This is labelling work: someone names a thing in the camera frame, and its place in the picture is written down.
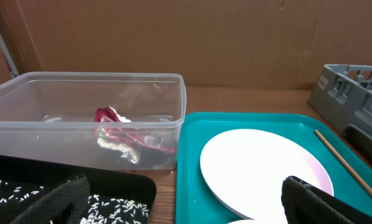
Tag pink bowl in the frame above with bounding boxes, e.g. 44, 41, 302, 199
227, 220, 277, 224

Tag white napkin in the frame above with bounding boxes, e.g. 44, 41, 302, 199
96, 128, 141, 165

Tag red snack wrapper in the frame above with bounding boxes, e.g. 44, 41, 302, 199
94, 106, 175, 153

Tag white round plate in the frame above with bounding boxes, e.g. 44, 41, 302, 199
200, 129, 334, 223

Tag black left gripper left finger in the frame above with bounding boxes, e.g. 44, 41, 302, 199
8, 173, 90, 224

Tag white rice grains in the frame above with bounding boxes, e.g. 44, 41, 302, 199
0, 179, 151, 224

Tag wooden chopstick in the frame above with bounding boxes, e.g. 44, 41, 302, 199
314, 129, 372, 198

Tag clear plastic bin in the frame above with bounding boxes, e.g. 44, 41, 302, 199
0, 72, 187, 170

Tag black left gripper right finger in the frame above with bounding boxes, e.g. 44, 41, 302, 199
281, 176, 372, 224

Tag metal frame bar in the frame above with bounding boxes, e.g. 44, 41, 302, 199
0, 32, 20, 78

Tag black plastic tray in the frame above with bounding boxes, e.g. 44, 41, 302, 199
0, 156, 157, 223

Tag teal plastic tray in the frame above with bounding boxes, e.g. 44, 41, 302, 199
175, 112, 372, 223

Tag grey plastic dish rack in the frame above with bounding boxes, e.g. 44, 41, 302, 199
307, 63, 372, 170

